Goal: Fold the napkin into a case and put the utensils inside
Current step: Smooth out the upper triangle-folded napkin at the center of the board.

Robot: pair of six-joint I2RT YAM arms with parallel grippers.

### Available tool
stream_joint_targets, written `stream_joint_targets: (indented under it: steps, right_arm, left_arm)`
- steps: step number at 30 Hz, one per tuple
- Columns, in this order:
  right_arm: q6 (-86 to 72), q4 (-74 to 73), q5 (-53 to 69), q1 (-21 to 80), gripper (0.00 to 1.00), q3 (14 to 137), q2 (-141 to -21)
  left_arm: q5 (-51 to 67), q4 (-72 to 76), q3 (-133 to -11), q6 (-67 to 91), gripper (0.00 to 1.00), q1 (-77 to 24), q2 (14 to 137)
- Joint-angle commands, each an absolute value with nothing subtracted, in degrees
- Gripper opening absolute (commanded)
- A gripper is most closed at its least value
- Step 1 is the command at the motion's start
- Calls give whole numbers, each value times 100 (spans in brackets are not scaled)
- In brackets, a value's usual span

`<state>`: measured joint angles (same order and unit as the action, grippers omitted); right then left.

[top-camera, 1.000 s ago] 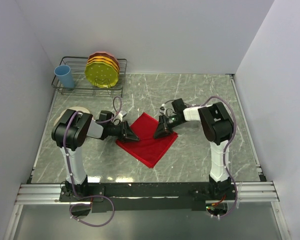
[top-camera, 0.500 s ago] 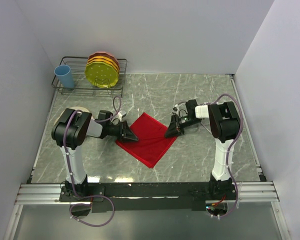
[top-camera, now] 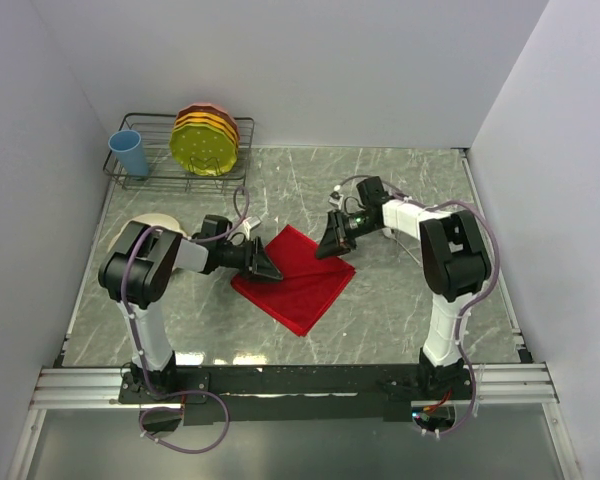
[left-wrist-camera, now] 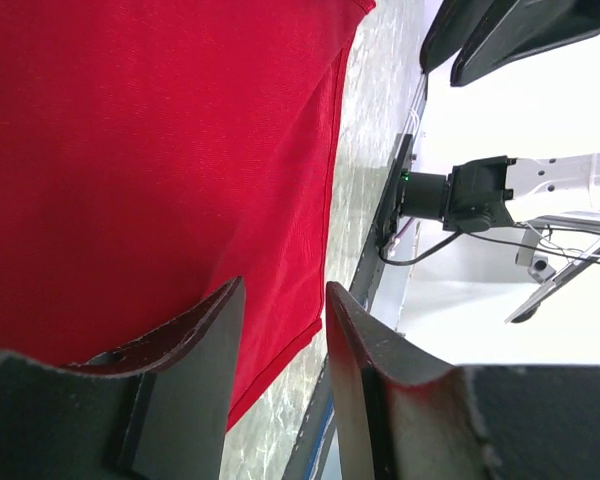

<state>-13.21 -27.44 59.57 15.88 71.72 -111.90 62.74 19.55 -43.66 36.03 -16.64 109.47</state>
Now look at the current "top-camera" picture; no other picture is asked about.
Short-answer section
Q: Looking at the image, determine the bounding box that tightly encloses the yellow-green dotted plate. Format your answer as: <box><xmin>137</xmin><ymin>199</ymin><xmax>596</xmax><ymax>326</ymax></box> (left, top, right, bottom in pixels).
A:
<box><xmin>169</xmin><ymin>131</ymin><xmax>238</xmax><ymax>177</ymax></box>

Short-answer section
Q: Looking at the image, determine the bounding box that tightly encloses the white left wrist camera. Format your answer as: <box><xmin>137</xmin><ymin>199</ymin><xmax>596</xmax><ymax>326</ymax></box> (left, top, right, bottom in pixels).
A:
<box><xmin>241</xmin><ymin>215</ymin><xmax>262</xmax><ymax>240</ymax></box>

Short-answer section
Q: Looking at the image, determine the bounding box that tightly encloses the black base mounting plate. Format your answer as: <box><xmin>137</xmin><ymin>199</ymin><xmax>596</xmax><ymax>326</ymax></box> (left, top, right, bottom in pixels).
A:
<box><xmin>118</xmin><ymin>364</ymin><xmax>472</xmax><ymax>426</ymax></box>

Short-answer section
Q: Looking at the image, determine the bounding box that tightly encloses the blue plastic cup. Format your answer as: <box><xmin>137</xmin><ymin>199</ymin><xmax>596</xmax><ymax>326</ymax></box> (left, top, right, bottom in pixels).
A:
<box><xmin>108</xmin><ymin>129</ymin><xmax>149</xmax><ymax>177</ymax></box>

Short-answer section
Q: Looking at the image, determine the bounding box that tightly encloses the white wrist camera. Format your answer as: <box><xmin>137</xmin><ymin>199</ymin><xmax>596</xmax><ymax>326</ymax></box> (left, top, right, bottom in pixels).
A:
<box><xmin>328</xmin><ymin>184</ymin><xmax>345</xmax><ymax>211</ymax></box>
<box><xmin>241</xmin><ymin>215</ymin><xmax>262</xmax><ymax>240</ymax></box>

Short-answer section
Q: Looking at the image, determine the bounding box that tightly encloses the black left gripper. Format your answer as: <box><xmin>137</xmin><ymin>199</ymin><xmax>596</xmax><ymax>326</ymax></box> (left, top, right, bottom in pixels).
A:
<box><xmin>217</xmin><ymin>236</ymin><xmax>282</xmax><ymax>283</ymax></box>

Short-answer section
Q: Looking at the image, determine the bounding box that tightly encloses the red cloth napkin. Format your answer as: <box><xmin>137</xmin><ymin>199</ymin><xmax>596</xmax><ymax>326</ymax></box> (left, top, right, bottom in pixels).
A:
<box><xmin>231</xmin><ymin>225</ymin><xmax>356</xmax><ymax>336</ymax></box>

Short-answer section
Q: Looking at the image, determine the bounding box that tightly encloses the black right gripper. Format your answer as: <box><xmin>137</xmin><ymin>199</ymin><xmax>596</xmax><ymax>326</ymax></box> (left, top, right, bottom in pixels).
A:
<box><xmin>314</xmin><ymin>209</ymin><xmax>381</xmax><ymax>261</ymax></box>

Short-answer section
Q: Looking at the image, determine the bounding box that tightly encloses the cream divided plate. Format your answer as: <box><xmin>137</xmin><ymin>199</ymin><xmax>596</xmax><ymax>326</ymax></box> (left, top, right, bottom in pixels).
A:
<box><xmin>109</xmin><ymin>212</ymin><xmax>190</xmax><ymax>274</ymax></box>

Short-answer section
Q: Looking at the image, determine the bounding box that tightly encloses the orange striped plate stack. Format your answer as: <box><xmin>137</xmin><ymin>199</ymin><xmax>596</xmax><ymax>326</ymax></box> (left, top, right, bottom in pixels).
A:
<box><xmin>171</xmin><ymin>102</ymin><xmax>241</xmax><ymax>150</ymax></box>

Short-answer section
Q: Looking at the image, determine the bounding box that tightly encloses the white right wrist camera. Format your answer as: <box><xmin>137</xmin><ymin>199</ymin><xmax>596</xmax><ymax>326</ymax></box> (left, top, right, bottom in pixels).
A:
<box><xmin>328</xmin><ymin>184</ymin><xmax>345</xmax><ymax>211</ymax></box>

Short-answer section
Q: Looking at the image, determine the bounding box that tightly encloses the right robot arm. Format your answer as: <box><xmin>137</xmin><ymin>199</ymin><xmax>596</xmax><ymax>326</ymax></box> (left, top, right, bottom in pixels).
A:
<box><xmin>315</xmin><ymin>175</ymin><xmax>500</xmax><ymax>399</ymax></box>

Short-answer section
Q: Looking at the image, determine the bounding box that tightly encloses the aluminium frame rail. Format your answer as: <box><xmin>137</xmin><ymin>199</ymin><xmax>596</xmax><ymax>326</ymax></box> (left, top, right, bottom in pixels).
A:
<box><xmin>29</xmin><ymin>364</ymin><xmax>559</xmax><ymax>410</ymax></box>

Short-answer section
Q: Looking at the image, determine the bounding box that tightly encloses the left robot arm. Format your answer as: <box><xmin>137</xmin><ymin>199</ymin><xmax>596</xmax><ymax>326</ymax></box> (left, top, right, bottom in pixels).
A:
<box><xmin>98</xmin><ymin>215</ymin><xmax>283</xmax><ymax>402</ymax></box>

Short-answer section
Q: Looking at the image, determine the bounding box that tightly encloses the black wire dish rack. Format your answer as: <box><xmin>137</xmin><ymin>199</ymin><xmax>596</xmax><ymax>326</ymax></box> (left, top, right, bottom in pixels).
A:
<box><xmin>103</xmin><ymin>112</ymin><xmax>256</xmax><ymax>194</ymax></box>

